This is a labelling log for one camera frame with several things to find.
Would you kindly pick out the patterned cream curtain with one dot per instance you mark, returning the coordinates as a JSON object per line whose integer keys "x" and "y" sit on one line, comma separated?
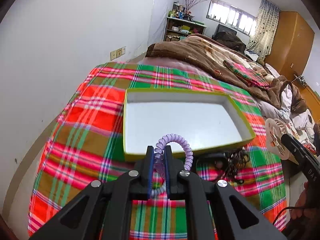
{"x": 267, "y": 20}

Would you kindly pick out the plaid red green tablecloth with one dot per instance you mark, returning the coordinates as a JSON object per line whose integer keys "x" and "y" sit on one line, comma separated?
{"x": 87, "y": 140}

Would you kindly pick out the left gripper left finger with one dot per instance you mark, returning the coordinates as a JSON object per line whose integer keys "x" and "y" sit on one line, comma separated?
{"x": 102, "y": 210}

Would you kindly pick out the white floral quilt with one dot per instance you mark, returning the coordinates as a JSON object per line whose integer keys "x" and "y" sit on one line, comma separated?
{"x": 293, "y": 109}

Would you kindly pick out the folded plaid cloth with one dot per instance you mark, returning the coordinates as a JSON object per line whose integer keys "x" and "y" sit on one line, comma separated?
{"x": 248, "y": 76}

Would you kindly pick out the wall socket plate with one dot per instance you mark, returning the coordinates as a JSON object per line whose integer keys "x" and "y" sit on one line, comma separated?
{"x": 117, "y": 53}

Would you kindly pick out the person's right hand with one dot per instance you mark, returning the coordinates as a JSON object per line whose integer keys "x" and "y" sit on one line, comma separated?
{"x": 299, "y": 211}

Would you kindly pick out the wooden shelf with clutter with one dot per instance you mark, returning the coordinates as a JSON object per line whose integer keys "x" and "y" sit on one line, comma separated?
{"x": 180, "y": 25}

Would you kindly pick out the black chair with clothes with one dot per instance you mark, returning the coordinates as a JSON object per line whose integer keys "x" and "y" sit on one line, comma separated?
{"x": 228, "y": 37}

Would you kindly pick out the yellow-green cardboard box tray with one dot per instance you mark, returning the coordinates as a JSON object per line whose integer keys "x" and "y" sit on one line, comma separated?
{"x": 208, "y": 121}

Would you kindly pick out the brown fleece blanket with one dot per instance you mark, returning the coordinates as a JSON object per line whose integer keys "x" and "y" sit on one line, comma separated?
{"x": 208, "y": 55}

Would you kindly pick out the window with white frame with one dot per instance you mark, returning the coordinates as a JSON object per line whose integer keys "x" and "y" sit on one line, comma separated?
{"x": 232, "y": 16}

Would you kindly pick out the wooden wardrobe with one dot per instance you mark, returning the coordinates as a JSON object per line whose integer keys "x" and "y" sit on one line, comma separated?
{"x": 290, "y": 52}

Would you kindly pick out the dried branch bouquet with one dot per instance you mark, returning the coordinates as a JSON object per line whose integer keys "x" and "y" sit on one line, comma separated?
{"x": 193, "y": 1}

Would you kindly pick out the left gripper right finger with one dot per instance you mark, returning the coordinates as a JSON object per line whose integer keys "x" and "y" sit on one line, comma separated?
{"x": 214, "y": 210}

